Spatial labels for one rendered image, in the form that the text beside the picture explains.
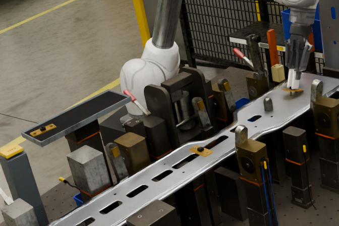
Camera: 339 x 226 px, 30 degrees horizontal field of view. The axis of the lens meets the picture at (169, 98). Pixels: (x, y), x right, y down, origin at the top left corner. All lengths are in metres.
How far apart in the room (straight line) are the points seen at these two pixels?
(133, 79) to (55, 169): 1.82
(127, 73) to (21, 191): 0.84
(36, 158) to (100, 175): 2.64
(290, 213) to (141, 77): 0.88
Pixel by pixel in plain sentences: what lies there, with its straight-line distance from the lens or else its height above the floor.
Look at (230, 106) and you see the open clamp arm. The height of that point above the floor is 1.01.
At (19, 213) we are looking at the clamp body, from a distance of 1.92.
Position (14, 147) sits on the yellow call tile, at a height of 1.16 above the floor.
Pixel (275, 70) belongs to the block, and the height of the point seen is 1.05.
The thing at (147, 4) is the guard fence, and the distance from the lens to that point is 5.28.
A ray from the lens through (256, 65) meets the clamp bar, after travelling 2.41.
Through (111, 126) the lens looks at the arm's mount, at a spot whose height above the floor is 0.81.
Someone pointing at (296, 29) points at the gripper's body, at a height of 1.24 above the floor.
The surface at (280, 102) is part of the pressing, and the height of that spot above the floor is 1.00.
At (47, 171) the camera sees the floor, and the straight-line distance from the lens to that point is 4.41.
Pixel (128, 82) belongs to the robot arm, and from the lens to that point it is 2.71.
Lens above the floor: 2.01
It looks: 24 degrees down
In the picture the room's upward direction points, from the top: 12 degrees counter-clockwise
